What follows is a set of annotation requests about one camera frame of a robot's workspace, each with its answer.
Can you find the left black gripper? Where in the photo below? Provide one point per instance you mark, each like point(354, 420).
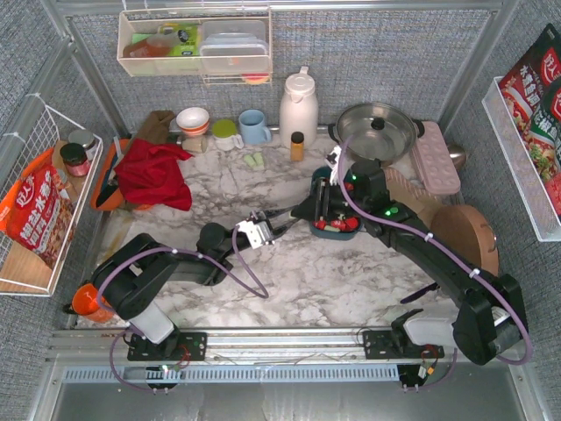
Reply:
point(272, 224)

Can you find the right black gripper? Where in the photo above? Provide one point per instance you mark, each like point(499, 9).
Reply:
point(324, 203)

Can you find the red coffee capsule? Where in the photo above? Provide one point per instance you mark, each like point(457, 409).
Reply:
point(320, 224)
point(350, 225)

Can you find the green coffee capsule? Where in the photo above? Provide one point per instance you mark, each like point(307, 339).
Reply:
point(259, 161)
point(329, 228)
point(250, 161)

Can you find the teal storage basket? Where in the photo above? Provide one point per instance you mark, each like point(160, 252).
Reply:
point(320, 173)

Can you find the red cloth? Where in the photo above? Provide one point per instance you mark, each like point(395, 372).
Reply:
point(149, 174)

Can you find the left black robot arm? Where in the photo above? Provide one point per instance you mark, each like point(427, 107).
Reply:
point(128, 281)

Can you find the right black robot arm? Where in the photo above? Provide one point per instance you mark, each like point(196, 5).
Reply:
point(489, 314)

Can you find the orange spice bottle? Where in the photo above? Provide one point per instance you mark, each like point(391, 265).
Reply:
point(297, 146)

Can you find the striped pink cloth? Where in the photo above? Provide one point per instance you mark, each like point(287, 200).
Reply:
point(395, 179)

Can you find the stainless steel pot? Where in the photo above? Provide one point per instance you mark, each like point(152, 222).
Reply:
point(376, 131)

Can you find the green lidded cup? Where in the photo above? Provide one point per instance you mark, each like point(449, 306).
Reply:
point(226, 136)

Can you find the blue mug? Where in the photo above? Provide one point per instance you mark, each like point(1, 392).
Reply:
point(253, 128)

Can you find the glass pepper grinder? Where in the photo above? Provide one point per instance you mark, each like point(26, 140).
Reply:
point(197, 144)

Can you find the white thermos jug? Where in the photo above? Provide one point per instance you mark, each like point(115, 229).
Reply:
point(299, 109)

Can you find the pink egg tray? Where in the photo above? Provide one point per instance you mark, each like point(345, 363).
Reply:
point(432, 160)

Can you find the white orange striped bowl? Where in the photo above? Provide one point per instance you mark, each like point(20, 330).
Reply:
point(193, 121)

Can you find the brown cloth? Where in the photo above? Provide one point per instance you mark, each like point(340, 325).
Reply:
point(155, 128)

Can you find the round wooden board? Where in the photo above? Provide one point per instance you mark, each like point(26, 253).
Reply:
point(467, 233)

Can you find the orange tray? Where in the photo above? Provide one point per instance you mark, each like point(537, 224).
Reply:
point(106, 195)

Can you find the clear plastic food container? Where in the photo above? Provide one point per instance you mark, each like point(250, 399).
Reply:
point(232, 47)

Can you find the green packaged item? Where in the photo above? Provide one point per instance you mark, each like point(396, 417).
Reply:
point(189, 38)

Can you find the silver lidded jar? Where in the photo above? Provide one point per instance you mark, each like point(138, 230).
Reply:
point(82, 137)

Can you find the orange cup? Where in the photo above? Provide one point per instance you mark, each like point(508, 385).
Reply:
point(84, 303)

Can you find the dark lidded jar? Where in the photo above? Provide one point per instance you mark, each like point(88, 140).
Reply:
point(75, 159)

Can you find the red seasoning bag left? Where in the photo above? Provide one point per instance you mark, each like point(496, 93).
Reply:
point(34, 213)

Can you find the red seasoning bag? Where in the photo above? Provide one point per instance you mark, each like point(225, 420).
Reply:
point(34, 213)
point(531, 91)

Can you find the red seasoning bag right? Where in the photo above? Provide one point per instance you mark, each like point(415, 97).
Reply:
point(531, 91)

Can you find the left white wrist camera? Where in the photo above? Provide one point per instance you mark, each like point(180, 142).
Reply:
point(257, 229)

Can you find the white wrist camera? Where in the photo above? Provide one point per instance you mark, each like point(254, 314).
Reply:
point(332, 159)
point(257, 229)

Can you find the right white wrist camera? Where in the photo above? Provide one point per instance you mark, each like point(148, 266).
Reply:
point(332, 159)

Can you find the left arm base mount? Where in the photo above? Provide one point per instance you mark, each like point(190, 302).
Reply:
point(179, 346)

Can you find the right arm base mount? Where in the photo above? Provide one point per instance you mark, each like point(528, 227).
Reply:
point(388, 345)

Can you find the cream wall basket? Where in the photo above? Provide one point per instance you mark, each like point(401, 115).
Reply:
point(142, 51)

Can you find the white wire basket right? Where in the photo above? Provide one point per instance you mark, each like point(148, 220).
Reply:
point(542, 216)

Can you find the white wire basket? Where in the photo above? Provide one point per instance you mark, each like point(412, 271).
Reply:
point(23, 273)
point(542, 216)

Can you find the white wire basket left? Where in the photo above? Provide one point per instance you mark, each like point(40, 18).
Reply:
point(23, 273)

